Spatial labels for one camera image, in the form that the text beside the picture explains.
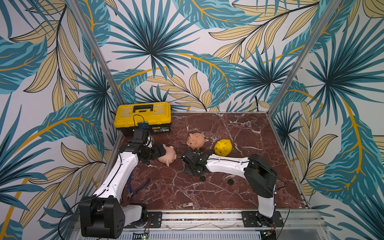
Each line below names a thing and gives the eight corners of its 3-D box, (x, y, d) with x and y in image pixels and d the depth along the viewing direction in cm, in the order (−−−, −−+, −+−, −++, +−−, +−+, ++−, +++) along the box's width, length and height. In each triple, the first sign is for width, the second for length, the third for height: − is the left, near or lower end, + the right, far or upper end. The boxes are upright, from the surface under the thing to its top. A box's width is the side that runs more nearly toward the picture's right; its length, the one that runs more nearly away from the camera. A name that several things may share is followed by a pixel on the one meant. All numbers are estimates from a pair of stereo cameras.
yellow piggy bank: (214, 158, 97) (217, 151, 89) (213, 146, 103) (215, 137, 95) (230, 159, 97) (234, 151, 89) (228, 146, 103) (231, 138, 95)
